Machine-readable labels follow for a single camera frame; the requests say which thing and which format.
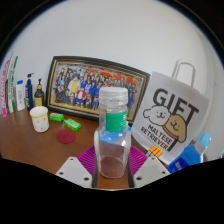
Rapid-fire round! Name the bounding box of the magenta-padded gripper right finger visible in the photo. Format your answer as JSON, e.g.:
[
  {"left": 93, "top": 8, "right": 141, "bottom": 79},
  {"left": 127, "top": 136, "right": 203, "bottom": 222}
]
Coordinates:
[{"left": 127, "top": 145, "right": 170, "bottom": 189}]

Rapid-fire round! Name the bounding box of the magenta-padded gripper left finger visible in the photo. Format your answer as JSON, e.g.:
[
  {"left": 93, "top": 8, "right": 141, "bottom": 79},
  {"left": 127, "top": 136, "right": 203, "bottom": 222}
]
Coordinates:
[{"left": 55, "top": 145, "right": 99, "bottom": 189}]

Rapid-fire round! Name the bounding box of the clear plastic bottle green label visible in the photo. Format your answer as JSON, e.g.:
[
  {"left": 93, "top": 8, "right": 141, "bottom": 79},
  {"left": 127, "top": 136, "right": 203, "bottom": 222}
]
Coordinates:
[{"left": 93, "top": 86, "right": 131, "bottom": 179}]

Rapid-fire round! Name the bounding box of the colourful puzzle cube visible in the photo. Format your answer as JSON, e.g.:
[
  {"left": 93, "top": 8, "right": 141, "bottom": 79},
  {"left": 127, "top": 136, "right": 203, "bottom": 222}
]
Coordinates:
[{"left": 146, "top": 145, "right": 164, "bottom": 159}]

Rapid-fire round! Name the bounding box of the flat round red coaster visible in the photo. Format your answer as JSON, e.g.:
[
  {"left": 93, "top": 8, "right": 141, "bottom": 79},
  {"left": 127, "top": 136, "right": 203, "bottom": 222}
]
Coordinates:
[{"left": 55, "top": 129, "right": 77, "bottom": 145}]

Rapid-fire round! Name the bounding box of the small green pack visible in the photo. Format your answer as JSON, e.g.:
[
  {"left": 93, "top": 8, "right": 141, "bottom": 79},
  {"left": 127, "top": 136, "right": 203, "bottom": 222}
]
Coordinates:
[
  {"left": 63, "top": 117, "right": 82, "bottom": 132},
  {"left": 48, "top": 112, "right": 65, "bottom": 122}
]

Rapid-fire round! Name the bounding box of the blue detergent bottle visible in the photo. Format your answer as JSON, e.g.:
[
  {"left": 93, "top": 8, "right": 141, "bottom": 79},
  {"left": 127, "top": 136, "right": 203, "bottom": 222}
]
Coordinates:
[{"left": 165, "top": 131, "right": 212, "bottom": 174}]

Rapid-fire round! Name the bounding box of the white mug yellow rim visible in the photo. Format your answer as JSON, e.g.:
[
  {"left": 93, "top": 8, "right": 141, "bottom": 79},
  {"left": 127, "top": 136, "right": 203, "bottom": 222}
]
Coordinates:
[{"left": 29, "top": 106, "right": 50, "bottom": 133}]

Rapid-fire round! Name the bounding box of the white paper gift bag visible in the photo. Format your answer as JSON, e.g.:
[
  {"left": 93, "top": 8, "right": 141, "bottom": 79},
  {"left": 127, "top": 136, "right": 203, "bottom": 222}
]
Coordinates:
[{"left": 130, "top": 59, "right": 210, "bottom": 158}]

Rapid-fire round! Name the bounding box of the black gold framed group picture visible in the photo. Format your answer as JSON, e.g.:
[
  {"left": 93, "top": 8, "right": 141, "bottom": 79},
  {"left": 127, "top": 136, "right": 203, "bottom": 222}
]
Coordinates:
[{"left": 44, "top": 55, "right": 151, "bottom": 124}]

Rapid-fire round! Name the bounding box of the dark pump bottle yellow label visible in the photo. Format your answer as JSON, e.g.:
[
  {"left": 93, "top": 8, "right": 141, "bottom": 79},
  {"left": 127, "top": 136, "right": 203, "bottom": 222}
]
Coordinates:
[{"left": 33, "top": 78, "right": 45, "bottom": 108}]

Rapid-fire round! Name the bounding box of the dark blue pump bottle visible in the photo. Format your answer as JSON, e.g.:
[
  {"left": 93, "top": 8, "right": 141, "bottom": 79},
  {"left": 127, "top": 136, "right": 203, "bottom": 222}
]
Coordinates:
[{"left": 24, "top": 72, "right": 35, "bottom": 112}]

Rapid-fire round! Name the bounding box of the white bottle blue cap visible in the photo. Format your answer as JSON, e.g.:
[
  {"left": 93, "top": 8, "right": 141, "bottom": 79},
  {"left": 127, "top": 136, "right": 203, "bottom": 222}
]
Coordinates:
[{"left": 15, "top": 79, "right": 27, "bottom": 112}]

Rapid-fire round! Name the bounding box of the tall white green box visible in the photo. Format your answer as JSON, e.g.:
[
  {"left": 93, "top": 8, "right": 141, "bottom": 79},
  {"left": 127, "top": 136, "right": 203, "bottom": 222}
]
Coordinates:
[{"left": 7, "top": 54, "right": 19, "bottom": 114}]

